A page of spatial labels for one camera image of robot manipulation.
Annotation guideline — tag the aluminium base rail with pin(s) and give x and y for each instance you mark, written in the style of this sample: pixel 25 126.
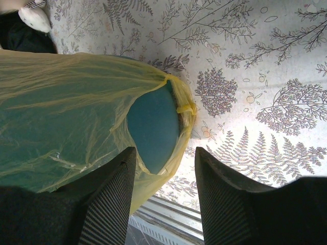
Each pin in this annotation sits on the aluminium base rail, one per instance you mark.
pixel 159 221

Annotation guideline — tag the yellow plastic trash bag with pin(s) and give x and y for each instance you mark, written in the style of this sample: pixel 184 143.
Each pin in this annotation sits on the yellow plastic trash bag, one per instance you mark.
pixel 63 116

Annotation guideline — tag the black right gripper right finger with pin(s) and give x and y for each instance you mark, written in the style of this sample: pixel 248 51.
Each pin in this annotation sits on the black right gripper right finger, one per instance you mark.
pixel 236 209

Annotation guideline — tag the black cloth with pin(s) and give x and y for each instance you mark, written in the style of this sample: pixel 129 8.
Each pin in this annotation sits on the black cloth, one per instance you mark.
pixel 17 36

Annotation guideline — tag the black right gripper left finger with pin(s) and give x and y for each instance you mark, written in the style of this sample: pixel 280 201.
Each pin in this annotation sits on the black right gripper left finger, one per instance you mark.
pixel 93 209

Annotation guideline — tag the white fluffy plush lamb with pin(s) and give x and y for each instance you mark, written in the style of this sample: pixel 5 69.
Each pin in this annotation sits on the white fluffy plush lamb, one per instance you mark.
pixel 32 15

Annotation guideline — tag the teal plastic trash bin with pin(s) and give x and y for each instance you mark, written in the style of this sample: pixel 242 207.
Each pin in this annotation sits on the teal plastic trash bin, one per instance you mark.
pixel 153 124

